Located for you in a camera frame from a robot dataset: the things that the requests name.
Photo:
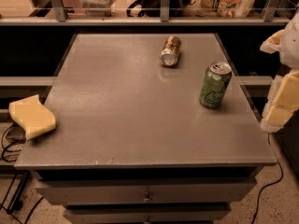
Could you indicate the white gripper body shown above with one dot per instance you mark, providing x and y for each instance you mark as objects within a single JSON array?
[{"x": 291, "y": 46}]

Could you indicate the yellow foam padded gripper finger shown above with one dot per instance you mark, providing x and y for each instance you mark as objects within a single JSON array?
[
  {"x": 282, "y": 102},
  {"x": 273, "y": 43}
]

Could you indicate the green soda can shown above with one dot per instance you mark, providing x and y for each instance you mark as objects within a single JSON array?
[{"x": 216, "y": 80}]

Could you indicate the brown soda can lying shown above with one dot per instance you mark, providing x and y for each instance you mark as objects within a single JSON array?
[{"x": 170, "y": 52}]

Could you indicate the upper drawer with knob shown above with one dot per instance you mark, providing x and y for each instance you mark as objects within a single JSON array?
[{"x": 146, "y": 191}]

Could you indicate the drawer with knob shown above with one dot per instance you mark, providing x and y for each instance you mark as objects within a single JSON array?
[
  {"x": 146, "y": 191},
  {"x": 147, "y": 214}
]

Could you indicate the black bag behind railing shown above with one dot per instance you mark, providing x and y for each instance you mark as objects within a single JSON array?
[{"x": 152, "y": 7}]

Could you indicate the grey drawer cabinet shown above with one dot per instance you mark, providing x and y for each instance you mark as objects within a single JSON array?
[{"x": 123, "y": 116}]

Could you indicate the clear plastic container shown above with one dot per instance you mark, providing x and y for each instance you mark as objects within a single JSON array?
[{"x": 97, "y": 8}]

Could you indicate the grey metal railing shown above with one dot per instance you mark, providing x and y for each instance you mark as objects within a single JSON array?
[{"x": 71, "y": 12}]

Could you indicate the lower drawer with knob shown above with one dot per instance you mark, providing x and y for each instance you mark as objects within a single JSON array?
[{"x": 147, "y": 214}]

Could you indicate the yellow sponge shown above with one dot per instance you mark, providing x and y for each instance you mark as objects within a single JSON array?
[{"x": 32, "y": 116}]

